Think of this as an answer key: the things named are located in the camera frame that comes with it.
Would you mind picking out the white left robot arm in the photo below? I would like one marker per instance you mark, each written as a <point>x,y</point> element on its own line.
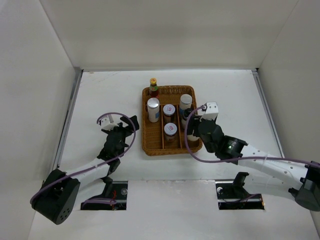
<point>89,185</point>

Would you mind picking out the grey cap salt grinder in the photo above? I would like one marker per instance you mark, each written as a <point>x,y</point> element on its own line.
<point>192,138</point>

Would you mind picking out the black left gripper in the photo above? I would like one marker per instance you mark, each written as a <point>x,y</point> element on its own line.
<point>120,128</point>

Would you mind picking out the blue label white pearl bottle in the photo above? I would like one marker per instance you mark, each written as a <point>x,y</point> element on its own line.
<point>185,102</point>

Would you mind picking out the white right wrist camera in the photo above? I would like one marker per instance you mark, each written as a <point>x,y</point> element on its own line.
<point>210,110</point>

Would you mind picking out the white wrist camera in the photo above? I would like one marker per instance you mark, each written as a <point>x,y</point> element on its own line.
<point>107,123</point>
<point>210,110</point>

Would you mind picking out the yellow cap sauce bottle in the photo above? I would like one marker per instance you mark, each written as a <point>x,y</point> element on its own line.
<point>153,88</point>

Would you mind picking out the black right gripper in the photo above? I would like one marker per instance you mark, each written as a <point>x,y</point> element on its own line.
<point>193,122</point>

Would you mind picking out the red label spice jar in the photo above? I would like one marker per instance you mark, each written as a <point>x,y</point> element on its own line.
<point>168,111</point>
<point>170,131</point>

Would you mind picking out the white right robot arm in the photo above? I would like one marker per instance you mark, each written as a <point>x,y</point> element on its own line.
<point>294,179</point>

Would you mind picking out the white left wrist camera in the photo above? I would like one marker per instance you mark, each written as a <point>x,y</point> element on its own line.
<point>107,123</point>

